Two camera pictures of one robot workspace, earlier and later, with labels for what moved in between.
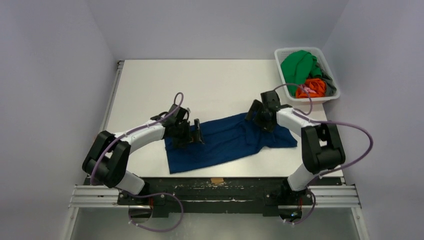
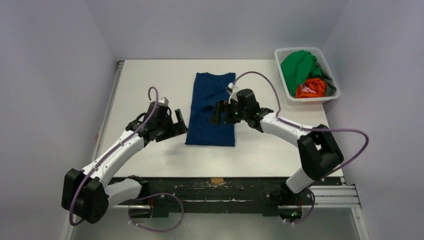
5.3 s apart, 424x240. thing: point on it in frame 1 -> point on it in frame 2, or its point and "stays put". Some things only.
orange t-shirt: x=317 y=84 stays put
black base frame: x=219 y=196 stays put
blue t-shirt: x=224 y=138 -> x=208 y=89
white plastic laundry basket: x=280 y=53 stays put
